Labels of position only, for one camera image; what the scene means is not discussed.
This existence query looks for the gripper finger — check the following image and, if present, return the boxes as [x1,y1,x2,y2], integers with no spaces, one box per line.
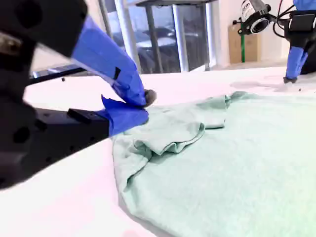
[24,0,158,108]
[299,48,316,76]
[37,94,150,173]
[283,46,309,84]

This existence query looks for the pale green T-shirt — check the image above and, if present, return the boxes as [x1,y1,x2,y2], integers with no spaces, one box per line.
[112,90,316,237]

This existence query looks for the brown cardboard box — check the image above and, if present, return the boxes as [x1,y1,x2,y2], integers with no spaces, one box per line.
[228,19,262,64]

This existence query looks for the black camera cable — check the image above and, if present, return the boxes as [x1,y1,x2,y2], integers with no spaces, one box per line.
[271,0,297,39]

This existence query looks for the white post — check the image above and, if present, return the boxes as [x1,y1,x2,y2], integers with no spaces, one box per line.
[172,3,190,73]
[115,0,142,75]

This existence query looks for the black table frame bar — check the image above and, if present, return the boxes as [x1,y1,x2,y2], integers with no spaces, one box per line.
[29,64,89,79]

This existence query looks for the silver grey camera box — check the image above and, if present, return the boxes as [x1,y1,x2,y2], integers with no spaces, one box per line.
[240,0,272,35]

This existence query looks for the dark desk frame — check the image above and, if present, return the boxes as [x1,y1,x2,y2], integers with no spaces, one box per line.
[135,0,213,74]

